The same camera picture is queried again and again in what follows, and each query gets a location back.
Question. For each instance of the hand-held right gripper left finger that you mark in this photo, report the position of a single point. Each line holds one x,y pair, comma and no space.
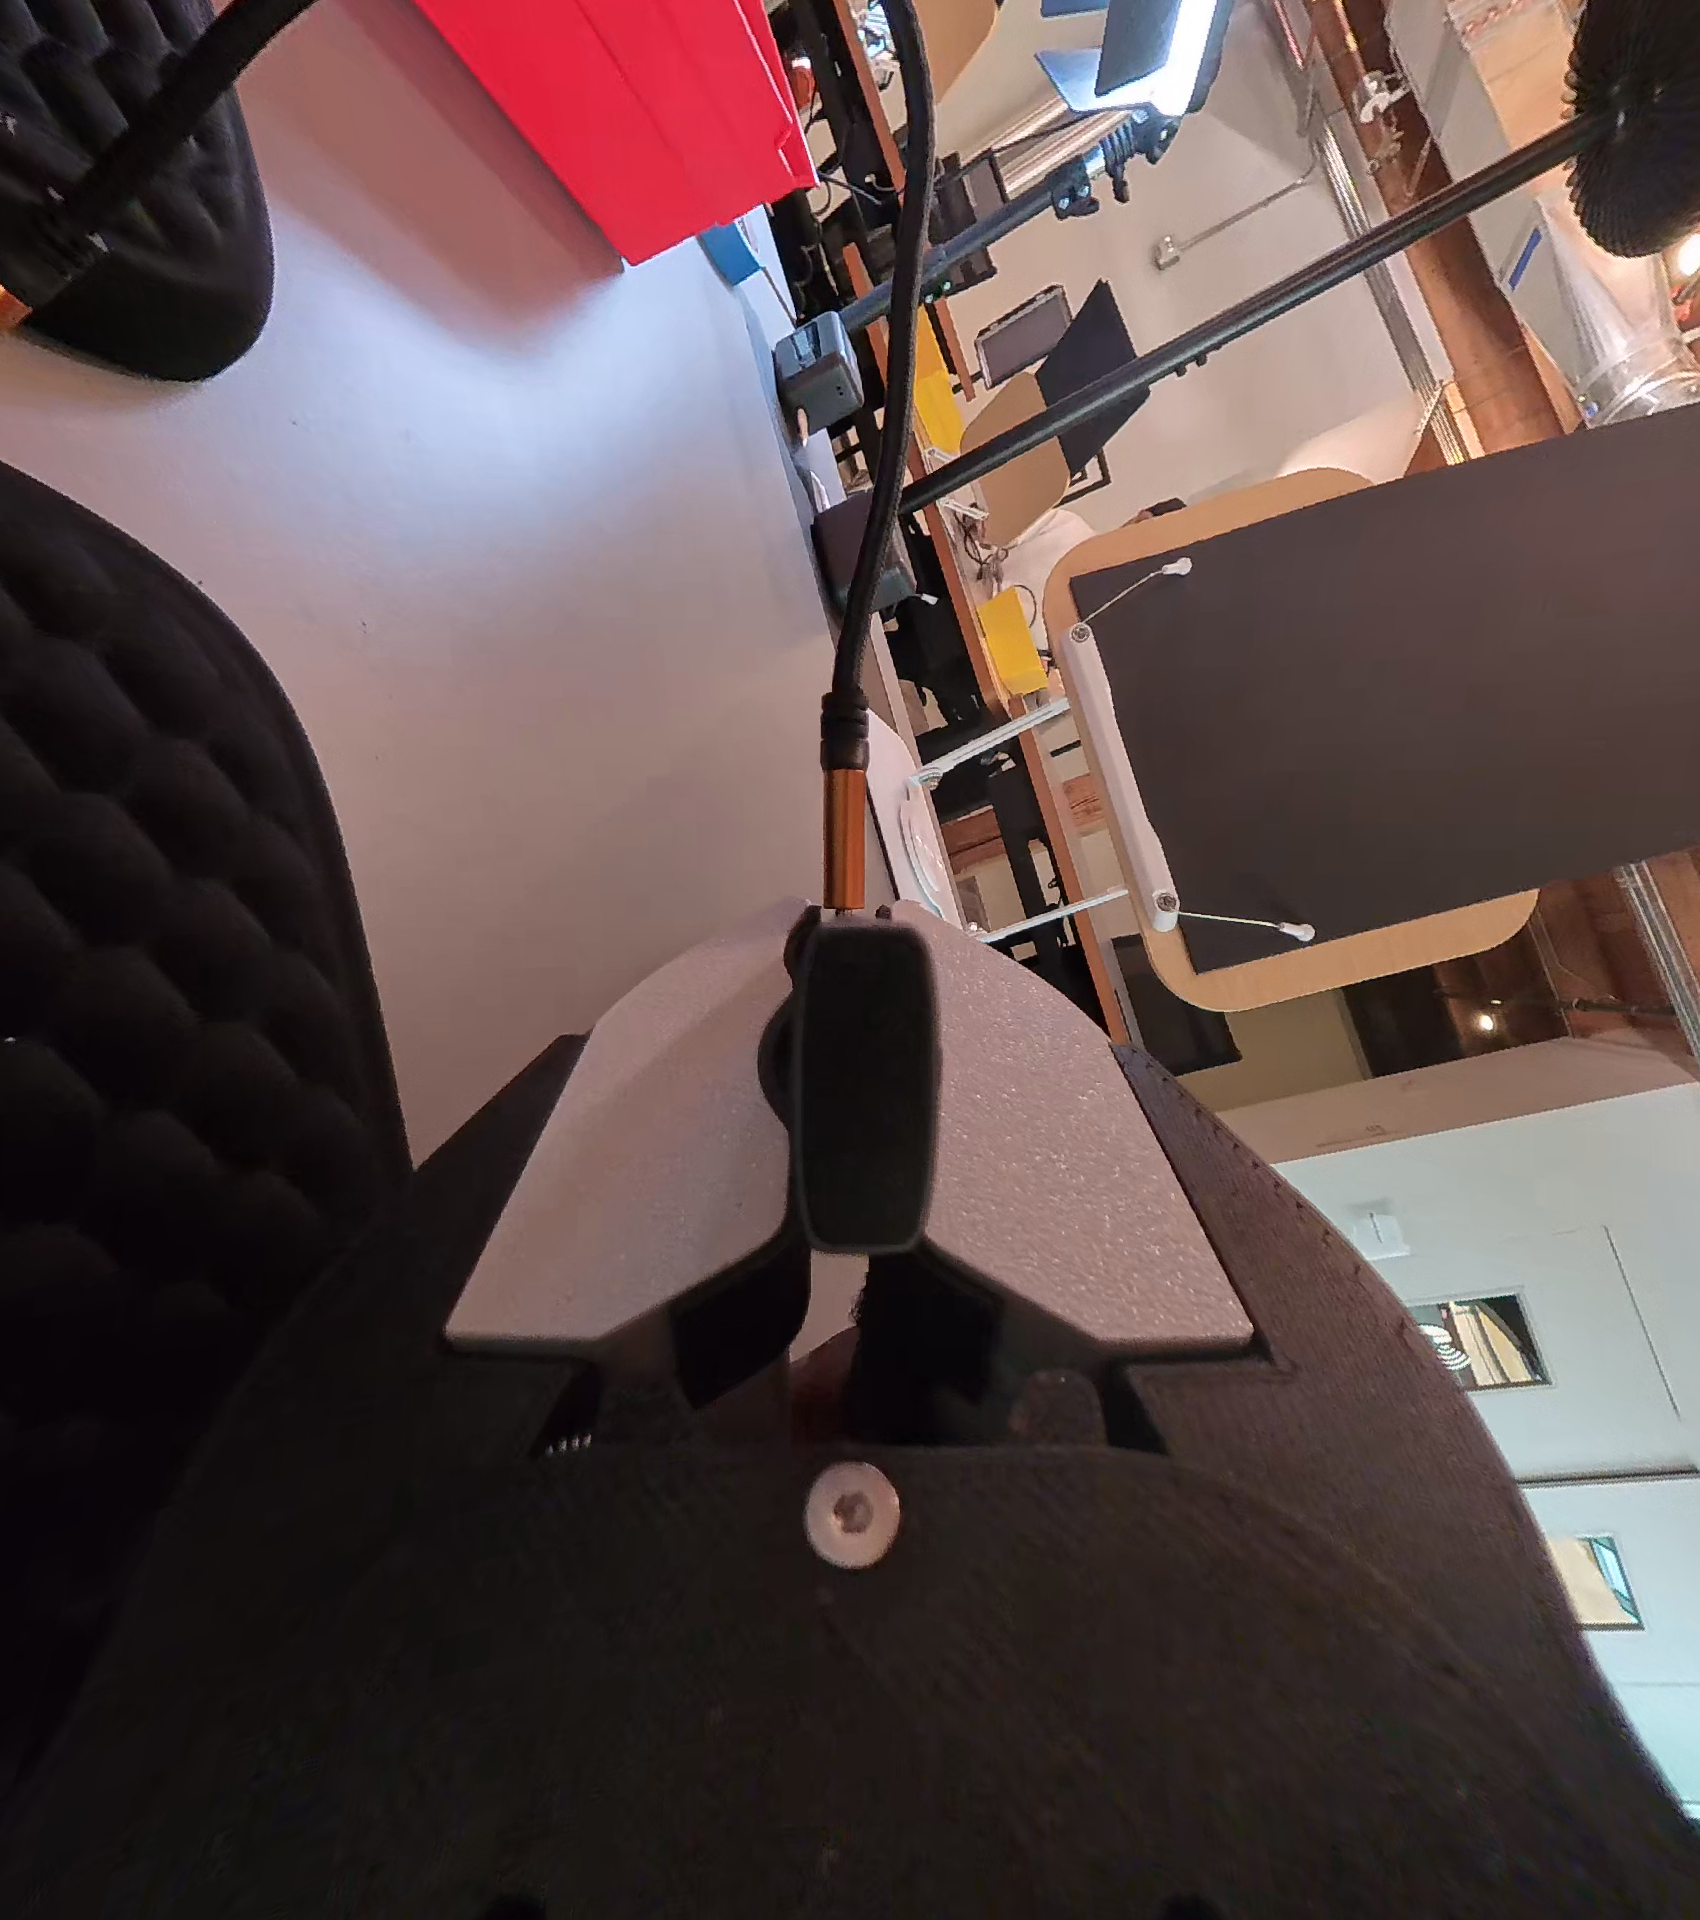
641,1170

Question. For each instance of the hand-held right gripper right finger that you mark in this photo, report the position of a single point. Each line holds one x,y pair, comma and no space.
1074,1185

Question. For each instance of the white round plate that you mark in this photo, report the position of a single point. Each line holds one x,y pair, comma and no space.
919,854

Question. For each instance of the white mounting bar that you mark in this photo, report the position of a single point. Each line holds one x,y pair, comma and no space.
1121,781

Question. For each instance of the yellow box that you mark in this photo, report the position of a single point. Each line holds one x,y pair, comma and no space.
1014,638

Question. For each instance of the black panel on plywood board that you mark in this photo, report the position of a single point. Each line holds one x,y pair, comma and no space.
1421,705

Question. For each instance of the large black dimpled cushion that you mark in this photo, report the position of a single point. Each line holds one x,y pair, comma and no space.
71,930

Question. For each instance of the grey metal box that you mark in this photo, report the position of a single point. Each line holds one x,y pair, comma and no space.
820,375

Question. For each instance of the small grey monitor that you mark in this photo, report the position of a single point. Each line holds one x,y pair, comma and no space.
1027,342

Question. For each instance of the black boom pole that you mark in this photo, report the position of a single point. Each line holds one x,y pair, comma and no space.
1240,314

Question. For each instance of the blue plastic item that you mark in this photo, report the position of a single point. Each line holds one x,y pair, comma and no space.
739,248

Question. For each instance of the black dimpled cushion white logo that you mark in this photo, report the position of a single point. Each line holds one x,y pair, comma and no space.
175,263

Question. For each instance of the red plastic bin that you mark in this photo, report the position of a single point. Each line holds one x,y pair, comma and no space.
610,105

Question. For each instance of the led panel light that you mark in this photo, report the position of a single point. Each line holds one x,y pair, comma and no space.
1134,53

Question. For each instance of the round black grid light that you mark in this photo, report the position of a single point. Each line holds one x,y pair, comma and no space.
1668,121

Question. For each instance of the wall window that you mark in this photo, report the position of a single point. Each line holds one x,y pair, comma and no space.
1597,1582
1480,1340

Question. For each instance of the silver air duct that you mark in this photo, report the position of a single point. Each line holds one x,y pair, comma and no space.
1675,390

